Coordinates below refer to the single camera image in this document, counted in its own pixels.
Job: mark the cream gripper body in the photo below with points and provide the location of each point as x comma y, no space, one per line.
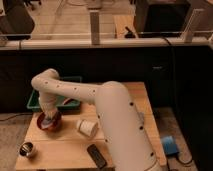
49,110

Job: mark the light blue towel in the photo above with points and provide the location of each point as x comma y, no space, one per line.
50,122

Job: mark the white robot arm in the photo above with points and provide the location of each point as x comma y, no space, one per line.
127,139

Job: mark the red bowl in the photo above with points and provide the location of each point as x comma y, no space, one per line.
50,129

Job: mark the green plastic tray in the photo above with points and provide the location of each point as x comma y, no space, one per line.
33,103

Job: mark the red chili pepper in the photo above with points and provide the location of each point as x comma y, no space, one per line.
67,100

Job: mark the white cup on side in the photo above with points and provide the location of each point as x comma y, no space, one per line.
87,128

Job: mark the silver metal cup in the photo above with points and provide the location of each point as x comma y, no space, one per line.
27,149

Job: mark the black remote control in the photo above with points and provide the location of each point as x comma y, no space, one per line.
96,156

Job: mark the black office chair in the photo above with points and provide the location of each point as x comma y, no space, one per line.
16,24

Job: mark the blue device on floor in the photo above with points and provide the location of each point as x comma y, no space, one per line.
169,146

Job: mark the metal rail post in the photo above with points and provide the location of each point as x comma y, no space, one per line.
95,30

